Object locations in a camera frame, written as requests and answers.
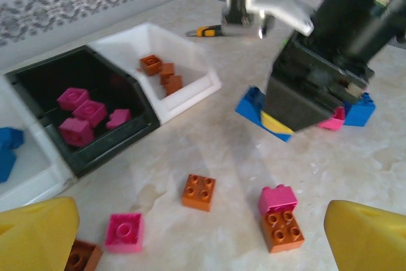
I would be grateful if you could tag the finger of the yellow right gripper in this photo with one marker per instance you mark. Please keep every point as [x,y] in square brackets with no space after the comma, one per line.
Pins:
[276,123]

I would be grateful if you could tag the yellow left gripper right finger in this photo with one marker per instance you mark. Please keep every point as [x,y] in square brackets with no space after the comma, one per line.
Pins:
[371,242]

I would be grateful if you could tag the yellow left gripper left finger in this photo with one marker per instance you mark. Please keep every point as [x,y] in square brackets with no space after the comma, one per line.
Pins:
[35,239]

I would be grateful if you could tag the blue long lego brick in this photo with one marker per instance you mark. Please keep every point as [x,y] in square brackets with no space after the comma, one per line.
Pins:
[250,109]

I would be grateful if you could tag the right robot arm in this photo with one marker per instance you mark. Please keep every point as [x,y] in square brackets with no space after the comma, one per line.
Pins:
[355,7]

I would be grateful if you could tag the pink square lego brick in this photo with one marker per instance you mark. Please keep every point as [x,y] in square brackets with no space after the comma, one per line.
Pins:
[333,123]
[119,118]
[123,233]
[90,113]
[76,133]
[277,201]
[73,98]

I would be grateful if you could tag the orange long lego brick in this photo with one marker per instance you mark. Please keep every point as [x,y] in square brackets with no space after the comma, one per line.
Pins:
[82,256]

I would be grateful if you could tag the blue square lego brick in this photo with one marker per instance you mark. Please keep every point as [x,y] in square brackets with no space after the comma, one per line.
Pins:
[12,137]
[4,164]
[360,112]

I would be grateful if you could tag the white plastic bin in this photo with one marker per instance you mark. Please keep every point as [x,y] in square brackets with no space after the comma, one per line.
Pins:
[31,169]
[177,45]

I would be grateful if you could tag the yellow black utility knife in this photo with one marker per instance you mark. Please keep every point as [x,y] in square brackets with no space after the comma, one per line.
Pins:
[204,31]

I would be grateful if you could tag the black plastic bin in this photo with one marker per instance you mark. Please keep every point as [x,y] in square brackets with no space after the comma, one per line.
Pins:
[111,151]

